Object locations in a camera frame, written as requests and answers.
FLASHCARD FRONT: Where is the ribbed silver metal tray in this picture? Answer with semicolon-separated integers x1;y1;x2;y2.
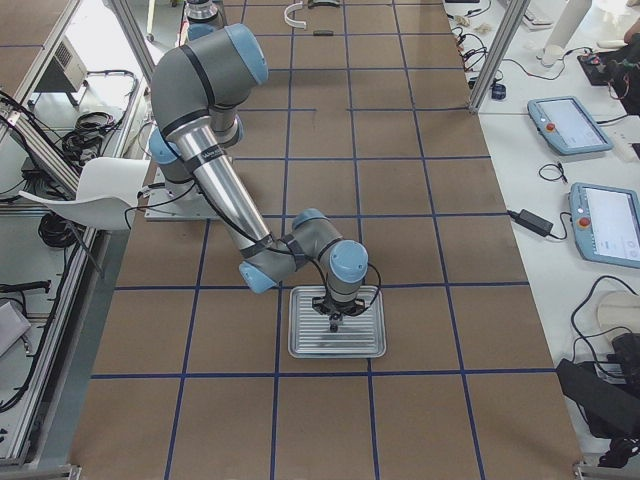
288;286;386;358

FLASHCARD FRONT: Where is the black power adapter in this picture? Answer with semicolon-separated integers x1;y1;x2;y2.
507;209;553;237

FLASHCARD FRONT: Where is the white plastic chair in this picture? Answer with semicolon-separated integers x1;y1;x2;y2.
19;157;151;231

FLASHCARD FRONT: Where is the lower blue teach pendant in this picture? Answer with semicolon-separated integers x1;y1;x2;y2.
568;183;639;269

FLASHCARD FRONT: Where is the blue teach pendant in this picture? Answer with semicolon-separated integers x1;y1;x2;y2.
568;183;639;269
527;96;613;156

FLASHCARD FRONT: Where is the white curved plastic part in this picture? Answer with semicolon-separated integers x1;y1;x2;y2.
283;1;307;30

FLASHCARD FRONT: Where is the black bag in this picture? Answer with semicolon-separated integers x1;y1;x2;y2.
556;359;639;438

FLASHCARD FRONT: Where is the upper blue teach pendant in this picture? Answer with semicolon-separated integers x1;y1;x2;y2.
527;96;613;156

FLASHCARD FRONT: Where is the white paper cup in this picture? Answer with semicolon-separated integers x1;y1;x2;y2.
540;44;564;68

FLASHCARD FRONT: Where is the grey control box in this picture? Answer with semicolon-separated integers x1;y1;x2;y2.
34;34;88;94

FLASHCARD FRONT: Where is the white lamp stand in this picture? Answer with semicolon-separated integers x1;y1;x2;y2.
538;0;593;60

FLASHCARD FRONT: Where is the black looped cable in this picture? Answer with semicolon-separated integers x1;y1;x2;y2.
538;160;568;184

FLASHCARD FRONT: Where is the aluminium frame post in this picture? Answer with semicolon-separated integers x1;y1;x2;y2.
468;0;529;114

